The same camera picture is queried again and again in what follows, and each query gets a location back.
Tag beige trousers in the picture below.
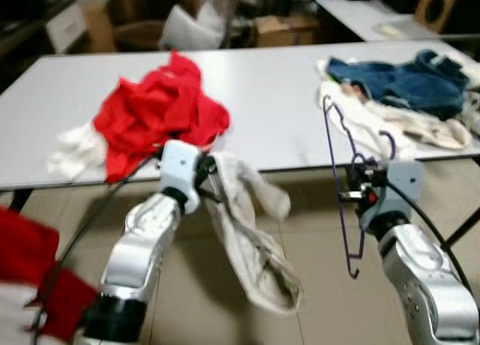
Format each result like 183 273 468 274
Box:
201 154 303 316

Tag crumpled white cloth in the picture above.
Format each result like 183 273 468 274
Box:
46 122 113 181

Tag white sign board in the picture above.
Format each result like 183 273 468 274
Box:
45 1 89 55

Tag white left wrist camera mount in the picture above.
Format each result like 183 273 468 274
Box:
160 140 202 215

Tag white long table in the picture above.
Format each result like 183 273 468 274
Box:
0 40 480 248

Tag white bag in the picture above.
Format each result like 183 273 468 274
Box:
160 4 227 52

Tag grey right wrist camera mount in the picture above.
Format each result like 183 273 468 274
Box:
360 161 422 233

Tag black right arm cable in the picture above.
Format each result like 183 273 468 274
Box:
379 178 480 305

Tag crumpled red garment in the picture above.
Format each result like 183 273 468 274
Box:
94 50 231 183

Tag wooden loudspeaker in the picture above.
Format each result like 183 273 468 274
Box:
414 0 464 33

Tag brown cardboard box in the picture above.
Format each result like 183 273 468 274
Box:
253 13 322 48

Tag white office table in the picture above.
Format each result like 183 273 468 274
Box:
306 0 480 44

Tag cream jacket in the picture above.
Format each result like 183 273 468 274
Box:
375 101 475 152

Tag purple wire hanger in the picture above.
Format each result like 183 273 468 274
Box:
321 96 398 278

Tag blue denim garment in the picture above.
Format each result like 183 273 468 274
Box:
328 50 471 121

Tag white remote control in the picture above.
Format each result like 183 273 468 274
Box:
373 24 410 40

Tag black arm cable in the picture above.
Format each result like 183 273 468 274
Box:
30 151 164 345
379 178 480 305

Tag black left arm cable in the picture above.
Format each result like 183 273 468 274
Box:
30 151 164 345

